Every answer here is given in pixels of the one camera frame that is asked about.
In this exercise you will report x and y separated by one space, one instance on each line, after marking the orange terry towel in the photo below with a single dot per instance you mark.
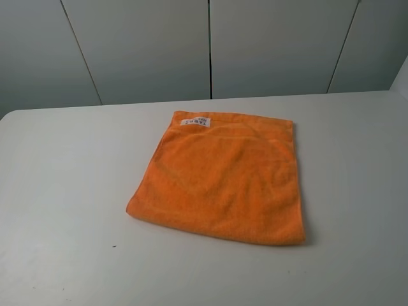
235 180

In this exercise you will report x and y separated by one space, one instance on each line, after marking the white towel label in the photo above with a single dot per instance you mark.
200 121

